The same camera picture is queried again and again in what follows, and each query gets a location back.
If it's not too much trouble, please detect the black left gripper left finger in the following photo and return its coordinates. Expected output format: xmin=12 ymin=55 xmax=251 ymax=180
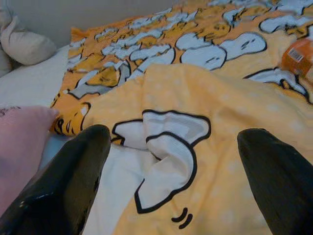
xmin=0 ymin=124 xmax=112 ymax=235

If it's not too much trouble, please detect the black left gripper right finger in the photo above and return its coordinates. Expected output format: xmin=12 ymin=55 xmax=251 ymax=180
xmin=237 ymin=128 xmax=313 ymax=235

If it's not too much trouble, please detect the pink embroidered pillow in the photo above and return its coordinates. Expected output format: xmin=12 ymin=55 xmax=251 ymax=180
xmin=0 ymin=105 xmax=59 ymax=216

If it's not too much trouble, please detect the yellow cartoon print duvet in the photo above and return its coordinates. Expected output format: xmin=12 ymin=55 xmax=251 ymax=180
xmin=50 ymin=0 xmax=313 ymax=235

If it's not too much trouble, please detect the white quilted mattress pad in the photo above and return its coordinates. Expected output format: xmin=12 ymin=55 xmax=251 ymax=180
xmin=0 ymin=45 xmax=74 ymax=172

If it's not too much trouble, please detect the orange labelled package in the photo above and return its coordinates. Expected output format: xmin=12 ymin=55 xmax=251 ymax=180
xmin=281 ymin=39 xmax=313 ymax=81

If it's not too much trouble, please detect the cream plush toy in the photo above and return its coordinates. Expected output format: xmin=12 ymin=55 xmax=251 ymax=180
xmin=0 ymin=4 xmax=57 ymax=76

